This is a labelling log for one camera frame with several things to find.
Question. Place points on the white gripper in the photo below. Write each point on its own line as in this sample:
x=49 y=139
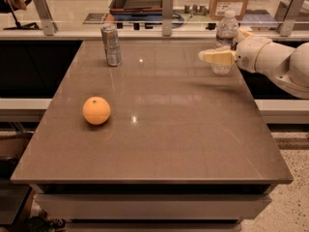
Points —
x=250 y=56

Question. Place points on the clear plastic water bottle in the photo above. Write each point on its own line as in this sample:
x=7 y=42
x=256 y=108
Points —
x=226 y=33

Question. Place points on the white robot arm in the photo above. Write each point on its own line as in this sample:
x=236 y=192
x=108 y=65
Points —
x=286 y=67

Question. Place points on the silver drink can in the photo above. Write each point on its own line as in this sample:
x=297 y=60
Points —
x=111 y=45

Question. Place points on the orange fruit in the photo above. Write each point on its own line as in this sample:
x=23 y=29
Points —
x=96 y=110

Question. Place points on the right metal glass bracket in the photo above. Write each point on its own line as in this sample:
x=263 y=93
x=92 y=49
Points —
x=287 y=26

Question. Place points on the metal glass bracket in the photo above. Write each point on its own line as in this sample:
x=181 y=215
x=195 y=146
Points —
x=49 y=26
x=287 y=26
x=167 y=14

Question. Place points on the middle metal glass bracket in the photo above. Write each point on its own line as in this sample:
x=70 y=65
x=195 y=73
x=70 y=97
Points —
x=167 y=14

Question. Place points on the left metal glass bracket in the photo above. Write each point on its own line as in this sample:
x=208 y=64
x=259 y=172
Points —
x=49 y=26

